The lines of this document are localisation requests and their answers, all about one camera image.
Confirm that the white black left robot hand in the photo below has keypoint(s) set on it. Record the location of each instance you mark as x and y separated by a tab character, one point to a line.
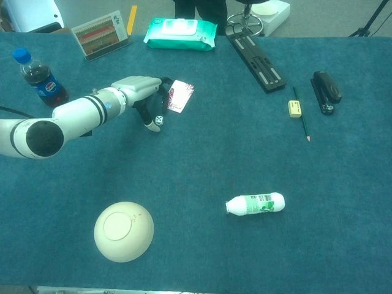
137	88

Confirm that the small white die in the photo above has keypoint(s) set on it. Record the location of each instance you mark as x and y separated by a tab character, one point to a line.
159	121

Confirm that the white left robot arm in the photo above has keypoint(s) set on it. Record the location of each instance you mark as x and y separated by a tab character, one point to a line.
76	118

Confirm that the red patterned playing card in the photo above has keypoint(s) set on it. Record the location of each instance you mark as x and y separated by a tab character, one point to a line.
181	96

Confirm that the desk calendar card stand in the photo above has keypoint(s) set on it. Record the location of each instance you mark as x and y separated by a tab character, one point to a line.
99	35

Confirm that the yellow strip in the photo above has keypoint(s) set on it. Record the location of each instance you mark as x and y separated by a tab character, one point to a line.
132	20

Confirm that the green wet wipes pack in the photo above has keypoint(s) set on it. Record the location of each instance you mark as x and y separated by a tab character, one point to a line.
180	33

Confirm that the Pepsi cola bottle blue cap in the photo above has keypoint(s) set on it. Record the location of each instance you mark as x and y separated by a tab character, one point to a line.
43	82

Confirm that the dark clothed person legs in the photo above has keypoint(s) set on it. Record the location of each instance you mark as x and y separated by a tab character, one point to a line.
200	10

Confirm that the teal table cloth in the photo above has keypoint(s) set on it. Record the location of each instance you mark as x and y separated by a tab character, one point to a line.
196	171

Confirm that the chrome stool base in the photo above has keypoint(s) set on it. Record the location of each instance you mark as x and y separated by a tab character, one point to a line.
246	21

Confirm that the white appliance housing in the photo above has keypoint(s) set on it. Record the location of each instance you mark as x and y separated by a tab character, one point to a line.
30	15

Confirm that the cream upturned bowl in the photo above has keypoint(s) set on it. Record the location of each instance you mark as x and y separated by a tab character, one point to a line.
124	231

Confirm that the white box with plate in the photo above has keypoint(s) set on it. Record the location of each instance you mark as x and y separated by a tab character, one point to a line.
274	13

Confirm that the pale yellow eraser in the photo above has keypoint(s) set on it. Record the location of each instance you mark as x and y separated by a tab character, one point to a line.
294	109

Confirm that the white bottle green label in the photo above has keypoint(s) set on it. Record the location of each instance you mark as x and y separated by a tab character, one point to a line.
255	204

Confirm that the dark green pencil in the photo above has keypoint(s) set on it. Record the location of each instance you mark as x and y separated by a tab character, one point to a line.
301	114

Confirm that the black stapler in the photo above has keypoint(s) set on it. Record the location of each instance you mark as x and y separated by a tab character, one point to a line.
327	92

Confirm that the black tripod leg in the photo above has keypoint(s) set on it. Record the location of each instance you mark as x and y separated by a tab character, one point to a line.
369	21

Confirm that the black folding bracket rail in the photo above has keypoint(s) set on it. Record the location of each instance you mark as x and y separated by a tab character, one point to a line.
257	61

